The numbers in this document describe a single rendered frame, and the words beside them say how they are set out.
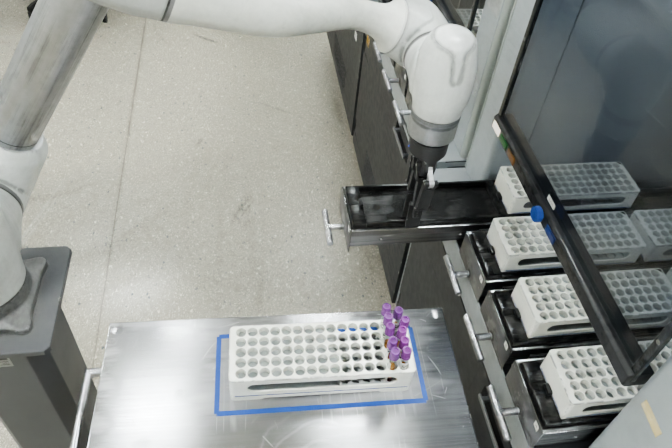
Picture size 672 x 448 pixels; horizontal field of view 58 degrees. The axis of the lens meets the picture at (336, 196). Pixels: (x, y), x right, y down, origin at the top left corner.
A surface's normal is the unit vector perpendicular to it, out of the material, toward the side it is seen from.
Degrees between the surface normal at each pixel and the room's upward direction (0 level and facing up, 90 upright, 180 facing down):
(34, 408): 90
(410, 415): 0
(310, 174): 0
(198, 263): 0
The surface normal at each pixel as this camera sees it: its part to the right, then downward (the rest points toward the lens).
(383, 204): 0.07, -0.70
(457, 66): 0.15, 0.53
